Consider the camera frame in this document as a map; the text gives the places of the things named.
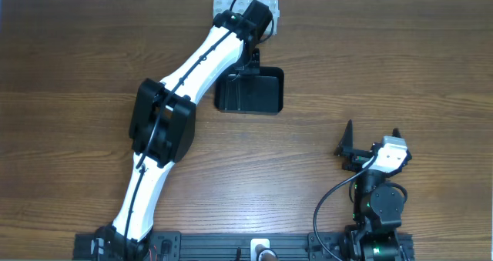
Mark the black tray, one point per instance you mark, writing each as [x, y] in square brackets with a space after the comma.
[265, 93]

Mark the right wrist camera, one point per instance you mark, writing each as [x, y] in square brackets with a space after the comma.
[391, 155]

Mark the clear test tube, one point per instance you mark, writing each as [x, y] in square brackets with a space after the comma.
[239, 93]
[229, 95]

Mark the mounting rail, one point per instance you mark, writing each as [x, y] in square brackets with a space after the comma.
[215, 247]

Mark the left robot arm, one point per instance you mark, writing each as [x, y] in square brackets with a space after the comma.
[142, 199]

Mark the white test tube rack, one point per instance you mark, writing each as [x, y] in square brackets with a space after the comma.
[220, 5]

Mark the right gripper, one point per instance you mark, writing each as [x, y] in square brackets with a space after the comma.
[358, 159]

